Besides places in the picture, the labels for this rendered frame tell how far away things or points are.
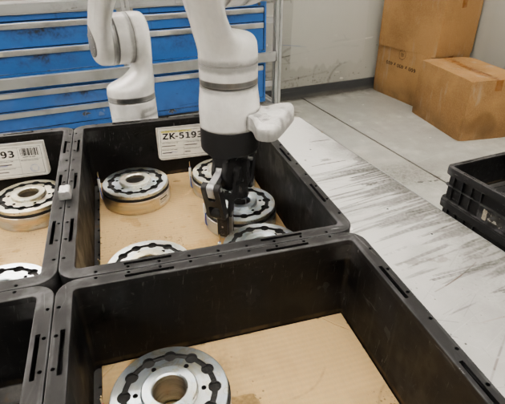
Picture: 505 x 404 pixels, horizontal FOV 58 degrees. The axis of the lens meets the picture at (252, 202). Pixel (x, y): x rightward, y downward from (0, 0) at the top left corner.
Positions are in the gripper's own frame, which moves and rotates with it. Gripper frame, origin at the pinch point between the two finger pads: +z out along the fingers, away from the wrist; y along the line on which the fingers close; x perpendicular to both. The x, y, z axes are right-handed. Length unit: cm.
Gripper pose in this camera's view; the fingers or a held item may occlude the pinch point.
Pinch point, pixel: (232, 218)
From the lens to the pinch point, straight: 64.7
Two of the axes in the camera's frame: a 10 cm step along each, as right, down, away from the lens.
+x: 9.4, 1.8, -3.0
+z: 0.0, 8.6, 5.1
